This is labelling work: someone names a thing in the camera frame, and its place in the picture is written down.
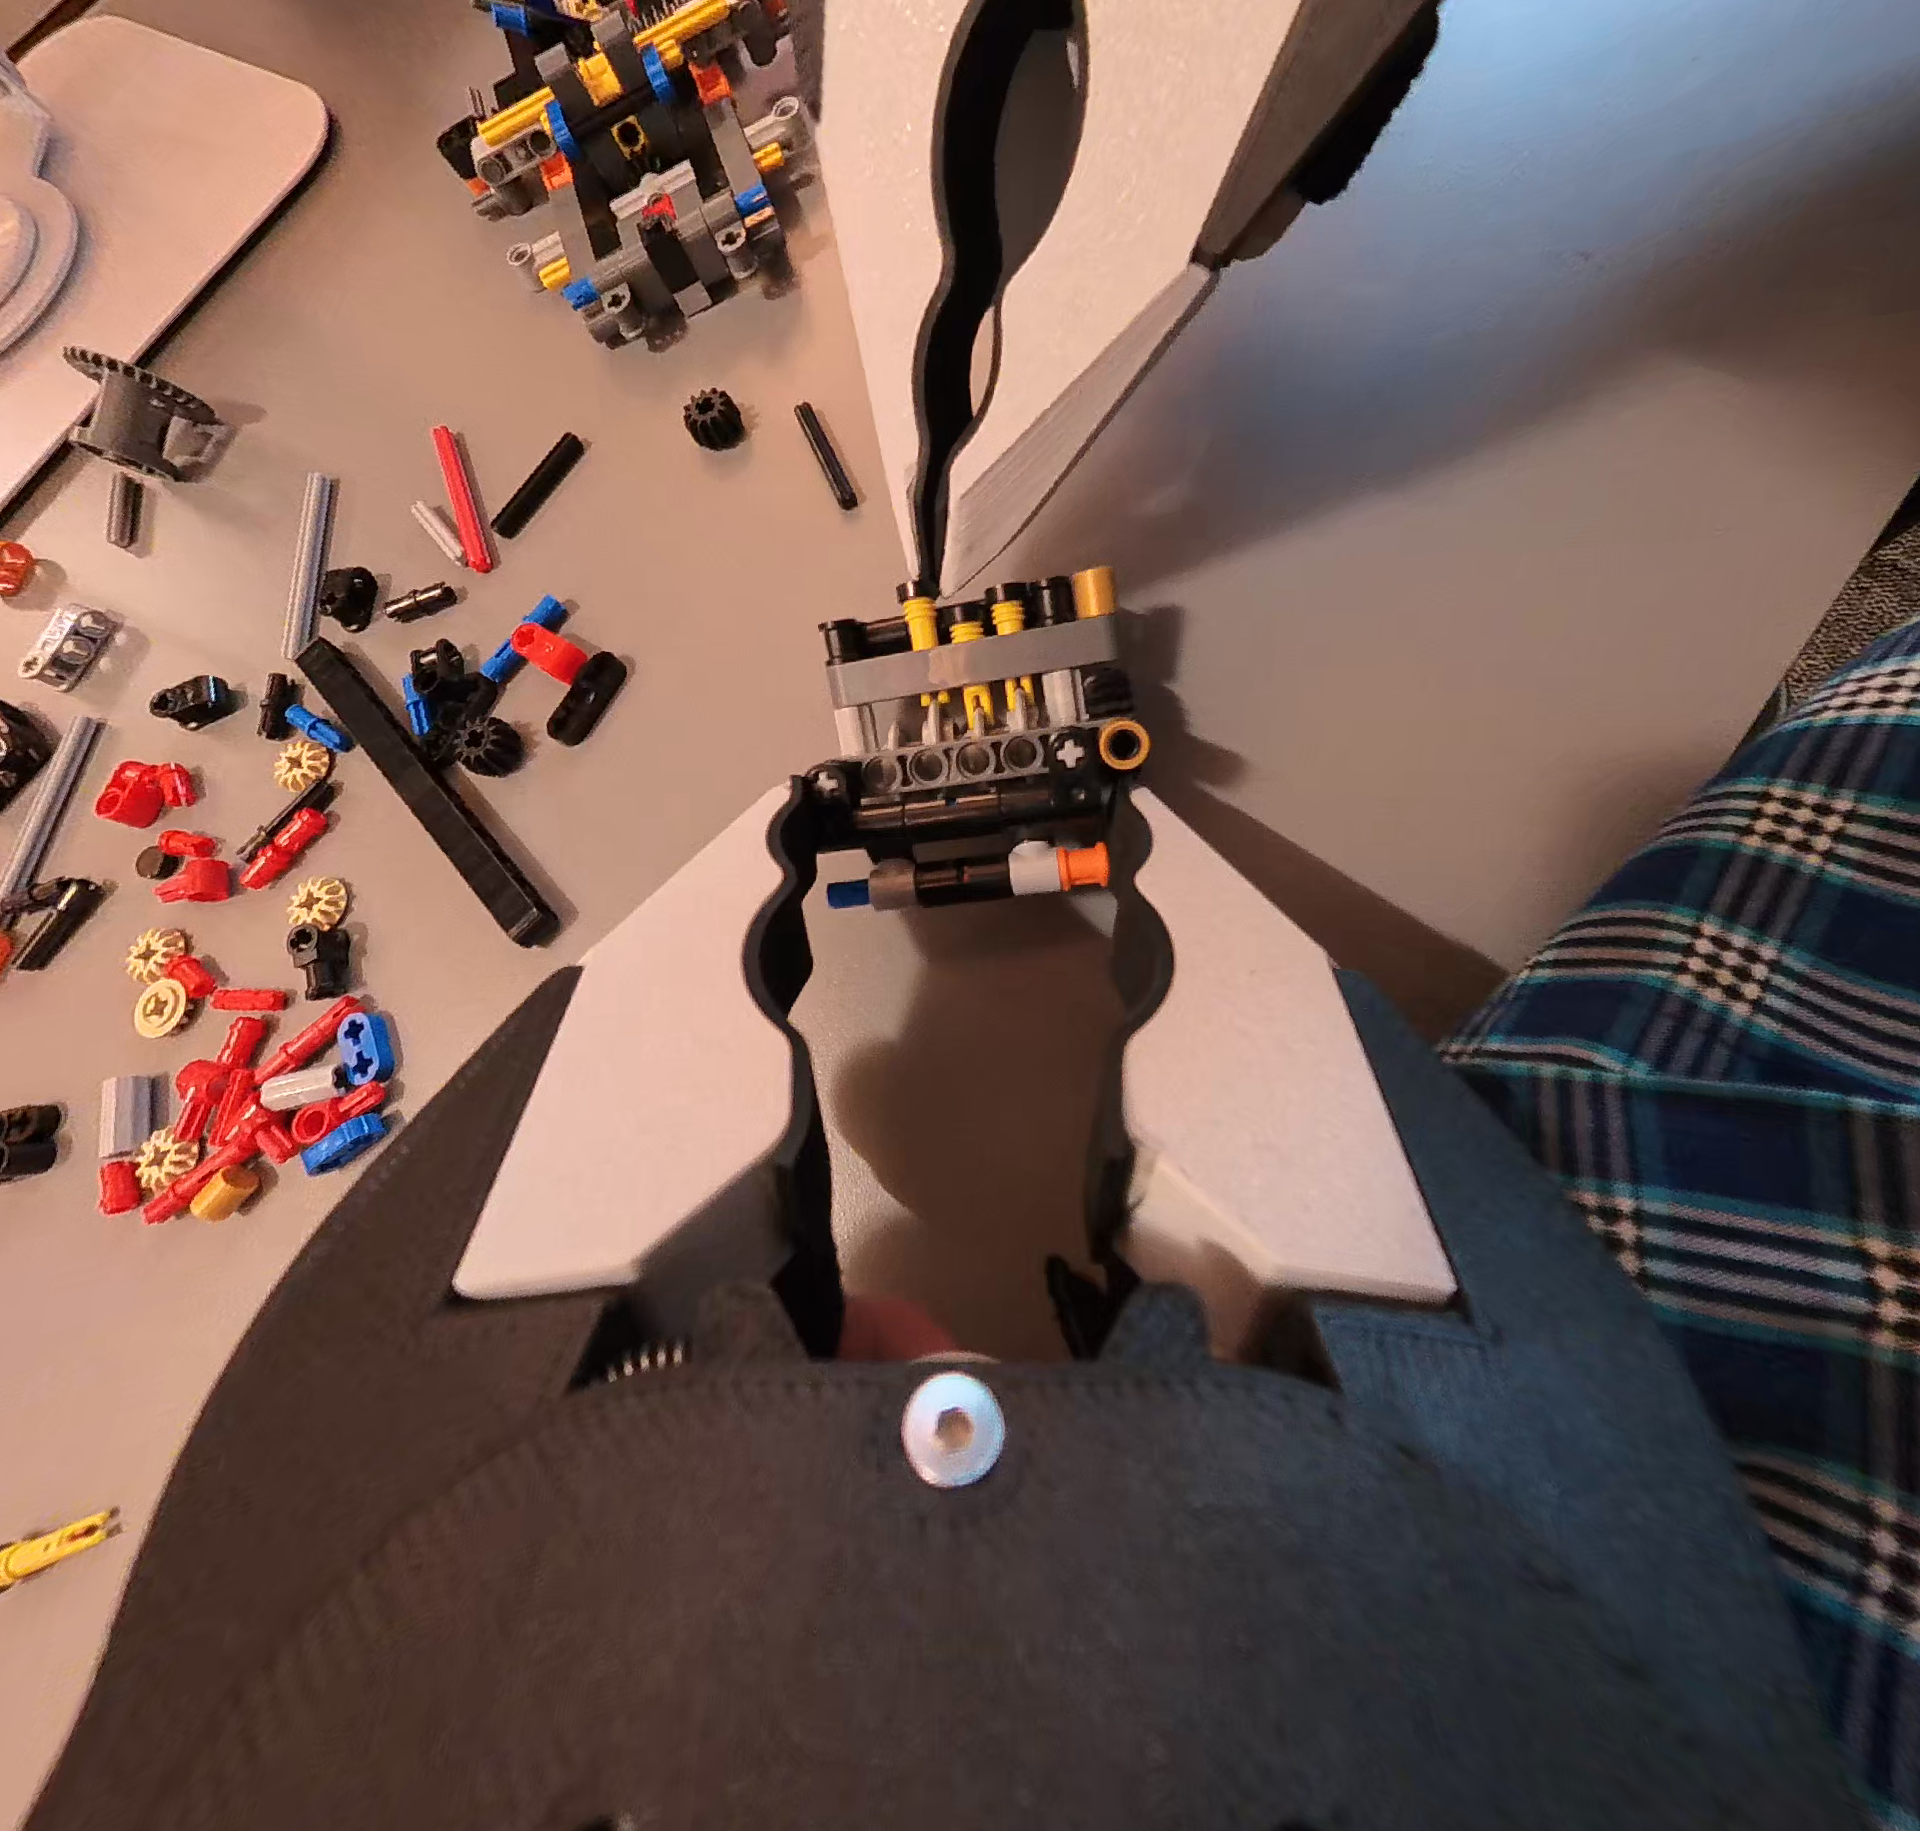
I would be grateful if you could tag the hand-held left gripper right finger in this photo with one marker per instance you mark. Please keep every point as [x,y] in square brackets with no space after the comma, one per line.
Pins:
[1276,1111]

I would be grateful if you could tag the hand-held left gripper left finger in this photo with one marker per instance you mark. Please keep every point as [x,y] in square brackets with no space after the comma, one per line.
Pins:
[629,1111]

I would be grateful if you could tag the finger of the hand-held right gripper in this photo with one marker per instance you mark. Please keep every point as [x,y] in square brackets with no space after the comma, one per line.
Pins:
[1201,59]
[871,134]

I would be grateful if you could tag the small lego engine assembly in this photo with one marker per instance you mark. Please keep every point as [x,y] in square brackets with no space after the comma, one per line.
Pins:
[958,775]

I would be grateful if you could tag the large lego chassis assembly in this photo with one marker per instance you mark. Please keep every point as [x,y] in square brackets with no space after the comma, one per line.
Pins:
[629,134]

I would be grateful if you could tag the pile of small lego pieces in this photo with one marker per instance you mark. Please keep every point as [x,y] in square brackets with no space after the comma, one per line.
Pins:
[360,1048]

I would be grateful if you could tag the black lego axle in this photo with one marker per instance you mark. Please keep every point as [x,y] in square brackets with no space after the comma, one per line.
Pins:
[535,486]
[827,459]

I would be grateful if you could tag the small black lego gear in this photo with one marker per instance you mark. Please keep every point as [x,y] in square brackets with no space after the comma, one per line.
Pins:
[715,422]
[486,747]

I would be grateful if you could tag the black lego pin connector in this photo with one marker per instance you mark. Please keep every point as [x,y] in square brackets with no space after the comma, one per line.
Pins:
[325,962]

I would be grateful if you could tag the long black lego beam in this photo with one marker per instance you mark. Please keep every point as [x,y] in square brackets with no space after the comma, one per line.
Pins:
[427,795]

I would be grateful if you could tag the thin black lego liftarm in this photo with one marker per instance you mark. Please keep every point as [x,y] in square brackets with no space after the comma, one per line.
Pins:
[468,692]
[587,698]

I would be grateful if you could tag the tan lego gear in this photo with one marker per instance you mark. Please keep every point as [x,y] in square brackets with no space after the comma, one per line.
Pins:
[302,767]

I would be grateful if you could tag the blue lego axle pin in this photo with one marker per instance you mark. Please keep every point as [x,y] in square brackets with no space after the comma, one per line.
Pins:
[523,640]

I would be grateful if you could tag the black lego pin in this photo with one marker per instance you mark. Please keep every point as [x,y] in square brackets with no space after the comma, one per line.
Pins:
[61,925]
[423,600]
[275,705]

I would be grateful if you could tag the red lego axle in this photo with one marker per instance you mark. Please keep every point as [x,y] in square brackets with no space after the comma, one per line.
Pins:
[464,500]

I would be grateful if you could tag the red angled lego connector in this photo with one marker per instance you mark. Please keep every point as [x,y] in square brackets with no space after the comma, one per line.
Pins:
[141,790]

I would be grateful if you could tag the short grey lego axle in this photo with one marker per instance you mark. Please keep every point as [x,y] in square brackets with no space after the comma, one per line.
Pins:
[437,532]

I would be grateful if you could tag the long grey lego axle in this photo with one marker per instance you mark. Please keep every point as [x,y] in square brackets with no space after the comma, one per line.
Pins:
[52,813]
[308,565]

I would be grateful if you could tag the yellow lego pin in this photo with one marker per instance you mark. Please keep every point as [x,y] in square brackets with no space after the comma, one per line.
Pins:
[52,1548]

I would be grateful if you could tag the light grey lego liftarm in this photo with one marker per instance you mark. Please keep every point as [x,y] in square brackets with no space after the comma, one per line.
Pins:
[71,647]

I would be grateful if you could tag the dark grey lego differential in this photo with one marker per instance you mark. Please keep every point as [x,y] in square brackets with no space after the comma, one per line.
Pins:
[141,414]

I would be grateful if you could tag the orange lego connector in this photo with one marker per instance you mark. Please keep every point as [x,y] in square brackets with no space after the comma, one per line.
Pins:
[10,568]

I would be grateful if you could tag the blue plaid shirt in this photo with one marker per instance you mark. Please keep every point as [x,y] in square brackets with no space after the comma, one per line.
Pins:
[1724,1187]

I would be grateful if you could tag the grey stand base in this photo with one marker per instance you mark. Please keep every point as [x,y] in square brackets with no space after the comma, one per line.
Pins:
[180,180]

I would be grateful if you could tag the large black lego bracket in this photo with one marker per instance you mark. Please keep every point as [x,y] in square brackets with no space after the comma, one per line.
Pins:
[27,747]

